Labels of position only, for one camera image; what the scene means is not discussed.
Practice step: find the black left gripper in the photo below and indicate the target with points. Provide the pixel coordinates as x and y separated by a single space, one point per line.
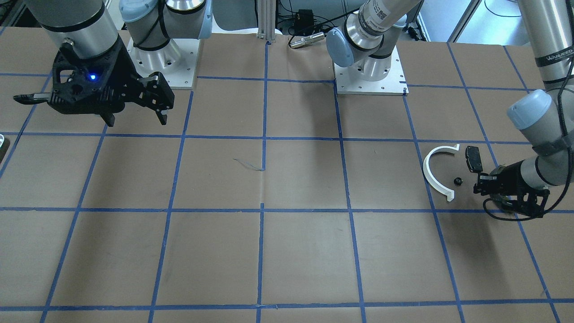
515 176

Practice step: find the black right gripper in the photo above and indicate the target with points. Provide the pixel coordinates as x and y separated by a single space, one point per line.
122 67

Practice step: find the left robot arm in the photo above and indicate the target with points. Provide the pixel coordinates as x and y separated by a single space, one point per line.
532 187

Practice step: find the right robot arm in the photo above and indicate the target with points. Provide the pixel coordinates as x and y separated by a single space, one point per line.
91 30

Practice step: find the dark curved brake shoe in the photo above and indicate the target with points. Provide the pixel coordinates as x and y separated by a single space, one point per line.
505 184

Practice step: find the small black brake pad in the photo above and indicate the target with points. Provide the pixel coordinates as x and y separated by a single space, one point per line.
473 159

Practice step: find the white curved plastic part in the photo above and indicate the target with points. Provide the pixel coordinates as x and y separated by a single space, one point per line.
429 176

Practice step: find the silver cylindrical tool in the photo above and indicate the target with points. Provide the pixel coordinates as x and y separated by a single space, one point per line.
306 40

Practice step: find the black electronics box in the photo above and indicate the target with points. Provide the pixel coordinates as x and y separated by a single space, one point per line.
303 18

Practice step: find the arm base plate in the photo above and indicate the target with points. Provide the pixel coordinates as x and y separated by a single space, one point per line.
372 76
177 61

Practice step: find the aluminium frame post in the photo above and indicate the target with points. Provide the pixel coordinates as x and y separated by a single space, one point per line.
266 20

